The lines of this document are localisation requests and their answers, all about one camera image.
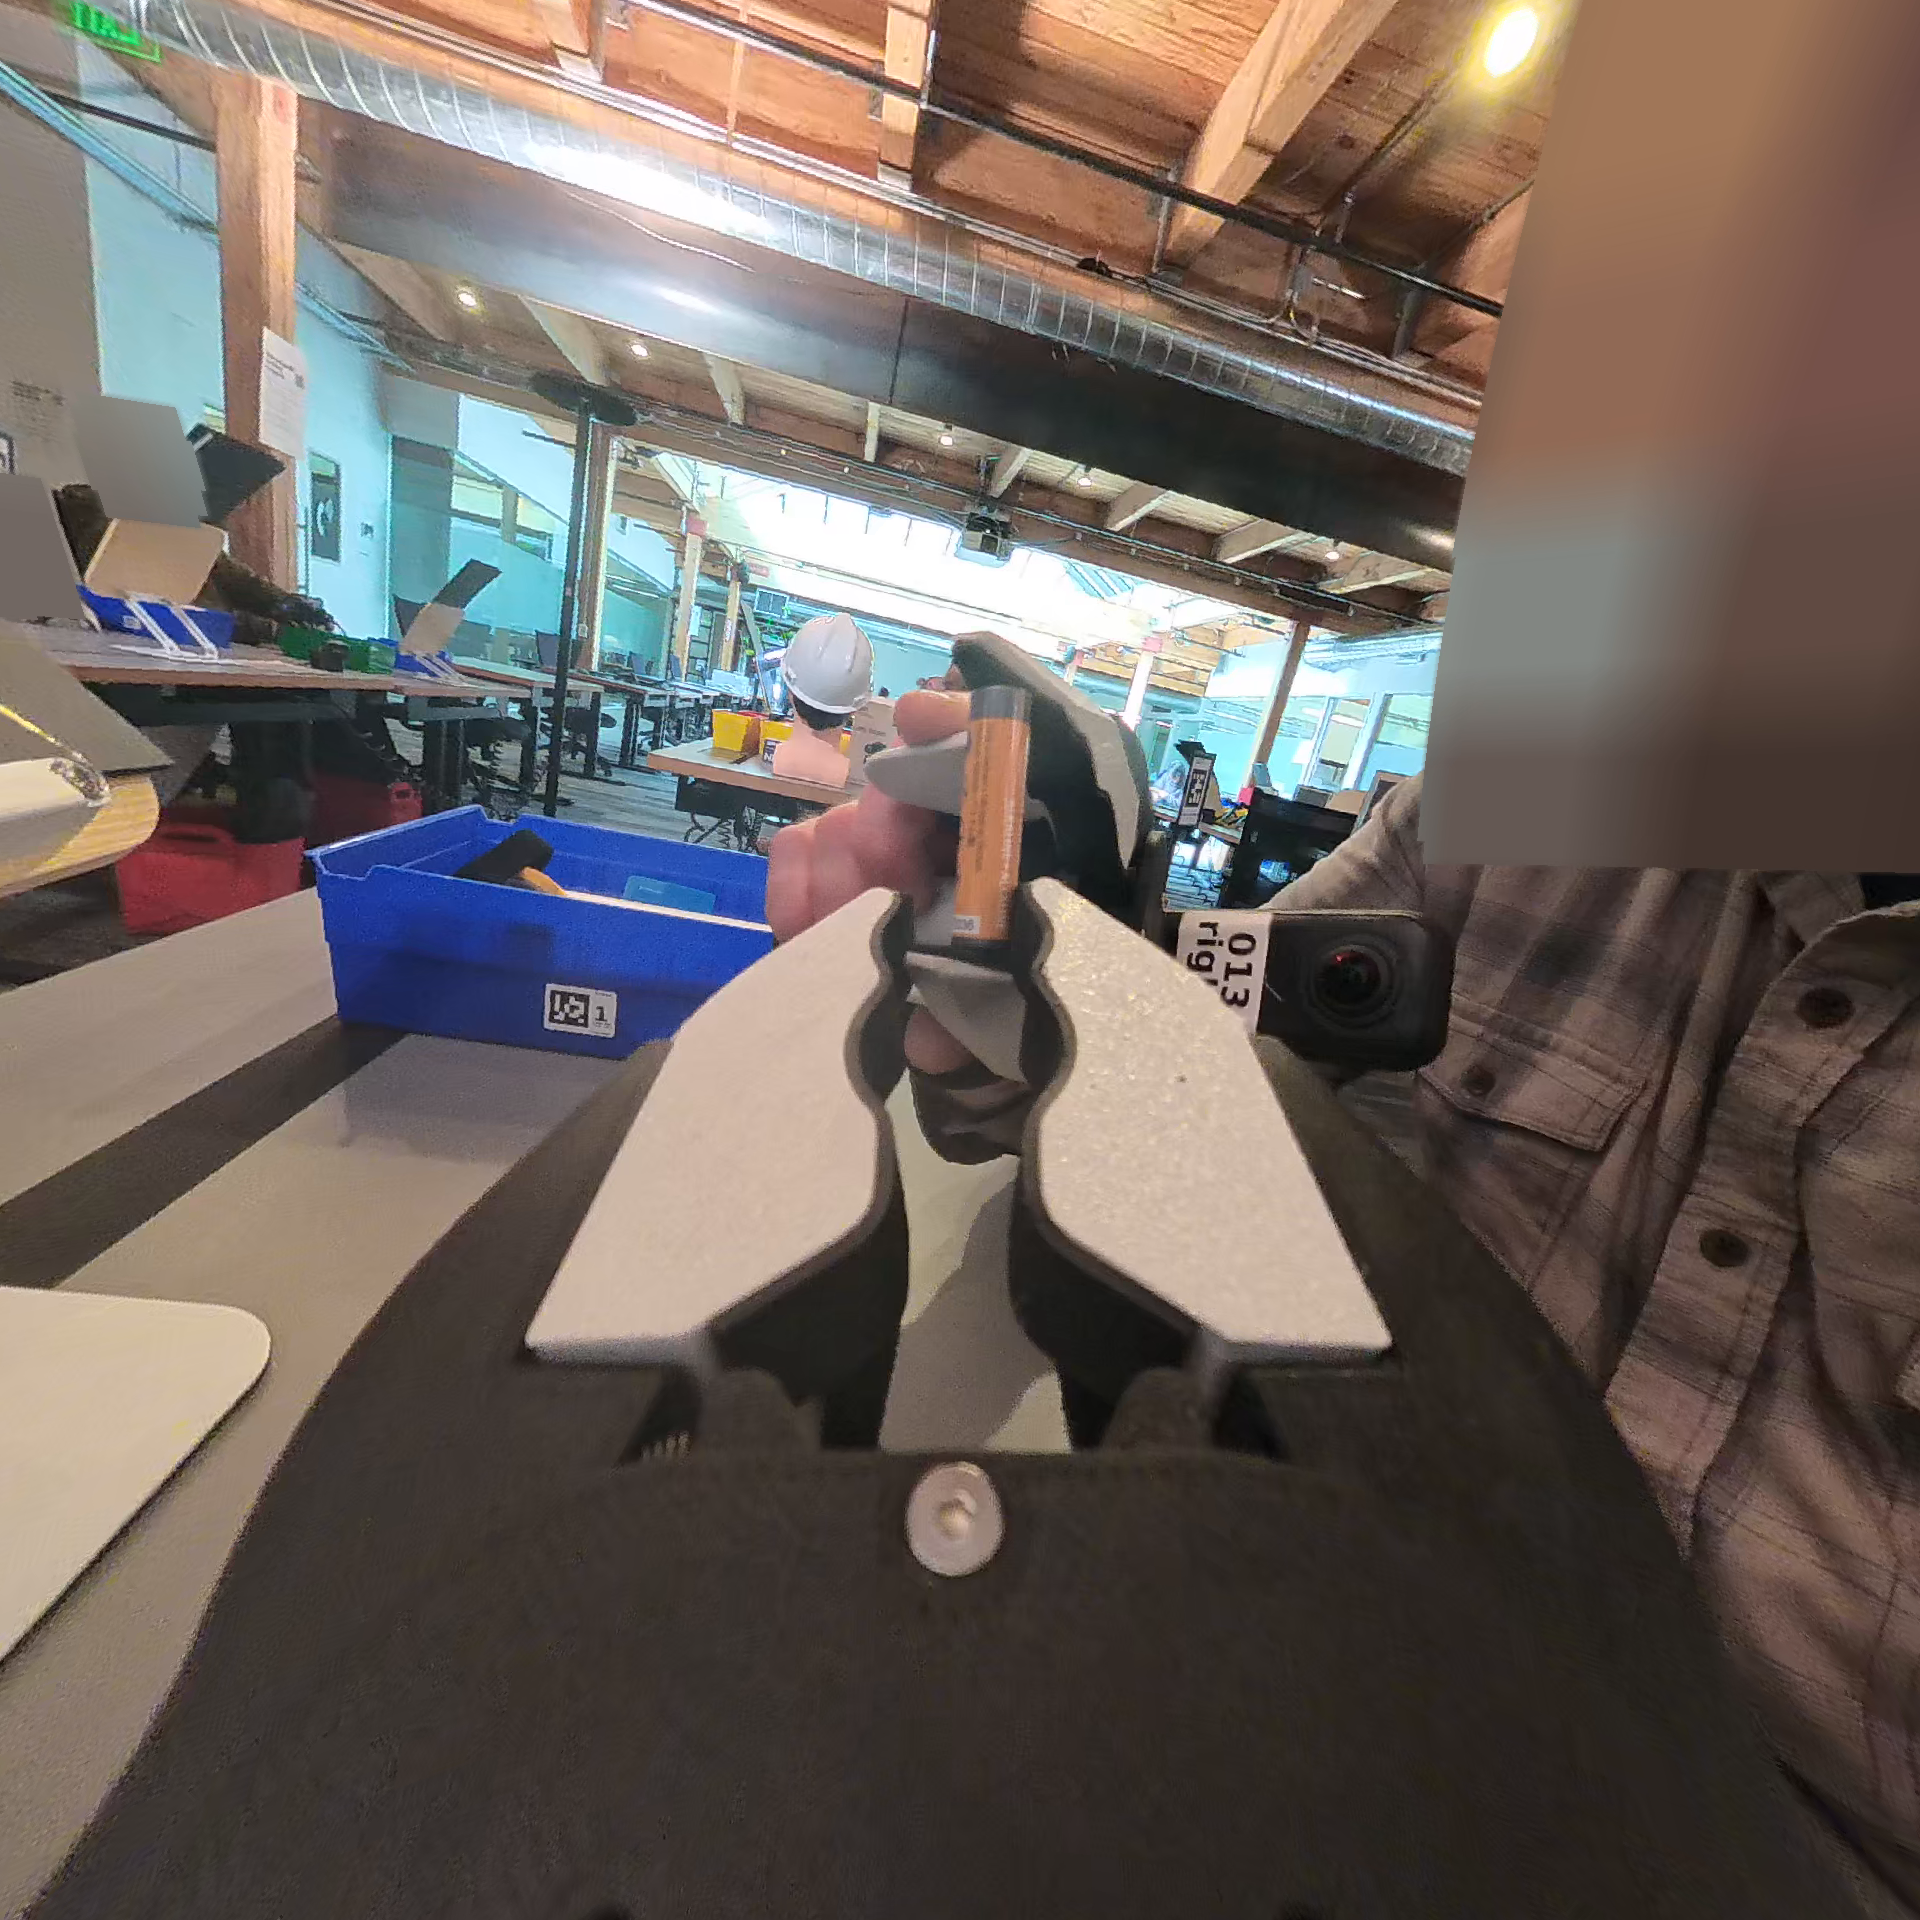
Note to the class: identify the red bag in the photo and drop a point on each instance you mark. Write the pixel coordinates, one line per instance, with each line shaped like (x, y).
(213, 874)

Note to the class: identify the black wood-rimmed board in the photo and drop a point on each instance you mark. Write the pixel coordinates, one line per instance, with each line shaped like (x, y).
(62, 848)

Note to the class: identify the blue plastic bin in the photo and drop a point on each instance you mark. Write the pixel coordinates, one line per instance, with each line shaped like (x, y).
(512, 962)

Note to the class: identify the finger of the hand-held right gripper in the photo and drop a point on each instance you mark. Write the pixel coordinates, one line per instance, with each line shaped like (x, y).
(1086, 768)
(919, 778)

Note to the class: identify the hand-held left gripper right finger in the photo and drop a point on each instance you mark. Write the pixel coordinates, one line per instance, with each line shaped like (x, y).
(1200, 1188)

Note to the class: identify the white hard hat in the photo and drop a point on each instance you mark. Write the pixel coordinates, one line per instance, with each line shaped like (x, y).
(827, 662)

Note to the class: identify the yellow bin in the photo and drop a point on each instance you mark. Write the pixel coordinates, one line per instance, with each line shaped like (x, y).
(734, 729)

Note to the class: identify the person's right hand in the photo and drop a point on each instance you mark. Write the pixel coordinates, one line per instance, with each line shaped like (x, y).
(856, 864)

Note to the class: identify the person's plaid shirt torso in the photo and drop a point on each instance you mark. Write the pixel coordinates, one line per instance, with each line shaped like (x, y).
(1682, 1261)

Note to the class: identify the brown battery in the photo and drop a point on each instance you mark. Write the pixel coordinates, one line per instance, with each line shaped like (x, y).
(994, 814)

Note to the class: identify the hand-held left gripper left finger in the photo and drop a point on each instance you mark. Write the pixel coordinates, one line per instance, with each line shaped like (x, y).
(722, 1188)

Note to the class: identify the silver ventilation duct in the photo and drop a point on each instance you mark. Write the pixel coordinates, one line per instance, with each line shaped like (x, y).
(812, 235)

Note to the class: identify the white rounded pad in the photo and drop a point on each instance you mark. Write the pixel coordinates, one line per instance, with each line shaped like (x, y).
(92, 1442)

